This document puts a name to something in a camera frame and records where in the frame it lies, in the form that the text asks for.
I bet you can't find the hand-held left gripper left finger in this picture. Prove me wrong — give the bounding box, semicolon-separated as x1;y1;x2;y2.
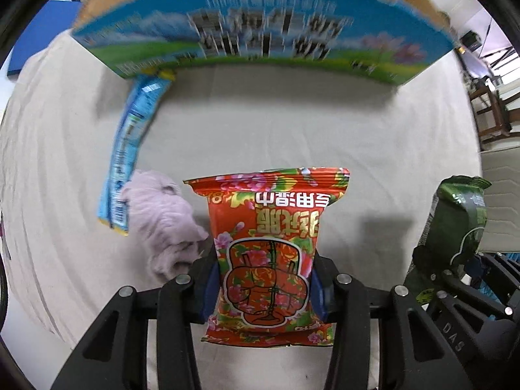
51;247;222;390

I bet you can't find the beige cloth cover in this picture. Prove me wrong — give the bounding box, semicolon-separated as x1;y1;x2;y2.
0;30;484;346

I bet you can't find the black device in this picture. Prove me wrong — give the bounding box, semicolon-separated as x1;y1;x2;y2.
462;30;483;53

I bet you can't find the green wet wipes packet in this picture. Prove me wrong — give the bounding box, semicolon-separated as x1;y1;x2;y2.
406;175;492;313

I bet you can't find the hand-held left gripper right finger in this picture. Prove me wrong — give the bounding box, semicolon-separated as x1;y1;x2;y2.
310;252;475;390

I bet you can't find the red floral wet wipes packet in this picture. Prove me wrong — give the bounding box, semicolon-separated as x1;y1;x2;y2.
183;166;351;348

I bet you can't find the white slatted panel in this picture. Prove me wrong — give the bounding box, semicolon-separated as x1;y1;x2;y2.
480;145;520;254

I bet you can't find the blue mat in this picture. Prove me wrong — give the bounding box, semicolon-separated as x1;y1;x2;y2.
6;0;84;76

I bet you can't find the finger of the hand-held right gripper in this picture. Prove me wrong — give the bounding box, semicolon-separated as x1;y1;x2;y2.
467;252;520;305
412;245;520;376

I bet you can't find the wooden chair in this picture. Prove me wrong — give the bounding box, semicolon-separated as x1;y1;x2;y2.
468;76;520;144

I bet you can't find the lilac plush cloth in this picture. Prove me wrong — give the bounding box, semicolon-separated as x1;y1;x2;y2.
121;169;212;283

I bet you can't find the blue wet wipes packet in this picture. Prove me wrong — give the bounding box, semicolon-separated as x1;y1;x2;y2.
96;69;177;236

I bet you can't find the blue printed cardboard box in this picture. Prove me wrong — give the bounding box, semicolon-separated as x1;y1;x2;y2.
71;0;455;87

